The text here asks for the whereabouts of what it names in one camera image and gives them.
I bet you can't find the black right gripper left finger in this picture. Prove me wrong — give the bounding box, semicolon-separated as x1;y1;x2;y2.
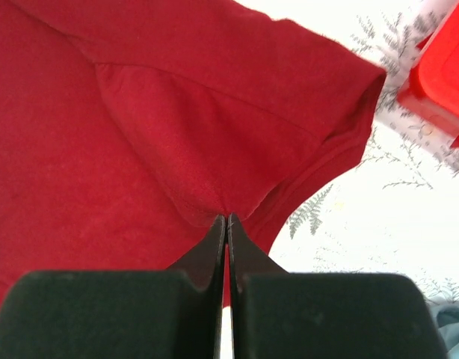
0;216;226;358

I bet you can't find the red t shirt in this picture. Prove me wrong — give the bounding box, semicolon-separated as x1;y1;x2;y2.
0;1;386;306

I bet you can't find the folded grey-blue t shirt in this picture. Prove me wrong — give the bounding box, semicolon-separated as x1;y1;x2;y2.
429;302;459;359

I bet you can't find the red plastic bin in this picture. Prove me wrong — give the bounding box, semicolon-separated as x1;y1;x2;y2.
397;2;459;148

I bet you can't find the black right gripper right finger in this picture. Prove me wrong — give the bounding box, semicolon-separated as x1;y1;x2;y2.
227;215;446;359

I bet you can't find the floral patterned table mat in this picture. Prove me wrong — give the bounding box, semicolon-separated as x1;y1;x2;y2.
247;1;459;306

